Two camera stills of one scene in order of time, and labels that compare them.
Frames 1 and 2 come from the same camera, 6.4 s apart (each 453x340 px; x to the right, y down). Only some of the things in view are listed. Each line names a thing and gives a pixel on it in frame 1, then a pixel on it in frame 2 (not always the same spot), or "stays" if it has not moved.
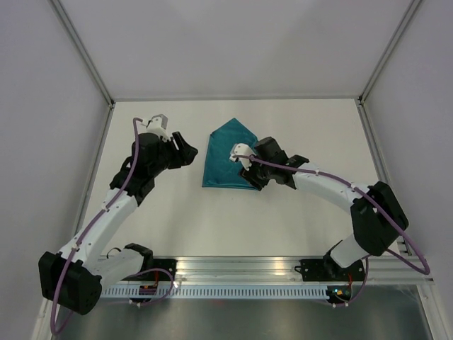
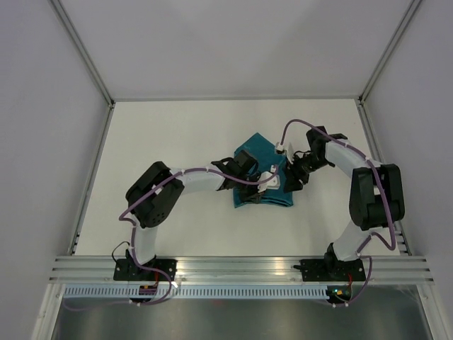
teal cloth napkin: x=219 y=171 → x=267 y=158
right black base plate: x=323 y=270 stays
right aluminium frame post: x=409 y=13 stays
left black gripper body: x=169 y=154 → x=248 y=191
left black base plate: x=168 y=264 stays
